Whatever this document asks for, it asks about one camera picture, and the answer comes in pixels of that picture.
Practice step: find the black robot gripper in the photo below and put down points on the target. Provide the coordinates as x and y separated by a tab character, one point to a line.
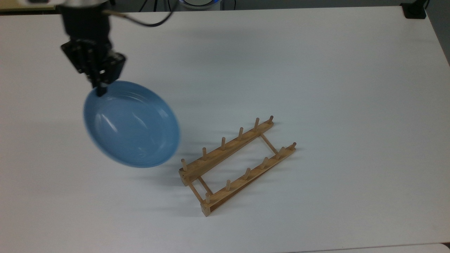
95	59

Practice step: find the blue round plate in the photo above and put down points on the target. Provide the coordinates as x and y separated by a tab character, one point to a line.
132	126

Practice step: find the blue white robot base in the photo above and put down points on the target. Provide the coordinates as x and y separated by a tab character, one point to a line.
200	2

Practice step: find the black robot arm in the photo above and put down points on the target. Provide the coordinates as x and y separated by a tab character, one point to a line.
86	21

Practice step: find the wooden plate rack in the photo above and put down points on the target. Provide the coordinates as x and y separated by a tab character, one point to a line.
218	156

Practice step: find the black table clamp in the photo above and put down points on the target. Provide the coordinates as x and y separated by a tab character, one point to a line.
414	10

